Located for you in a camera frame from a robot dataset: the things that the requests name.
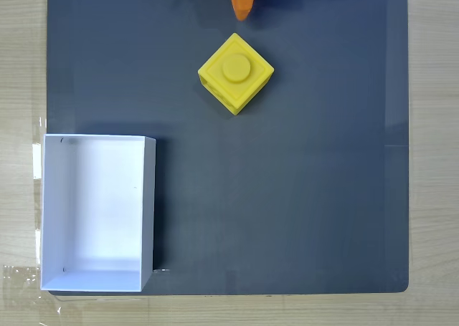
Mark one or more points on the yellow toy block with stud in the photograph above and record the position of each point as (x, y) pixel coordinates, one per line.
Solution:
(235, 71)

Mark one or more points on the dark grey table mat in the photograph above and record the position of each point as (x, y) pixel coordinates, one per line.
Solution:
(287, 179)

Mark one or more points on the clear tape strip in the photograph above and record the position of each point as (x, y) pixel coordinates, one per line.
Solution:
(37, 161)
(19, 281)

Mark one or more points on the white open cardboard box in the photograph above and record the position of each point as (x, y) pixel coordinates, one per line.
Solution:
(100, 211)

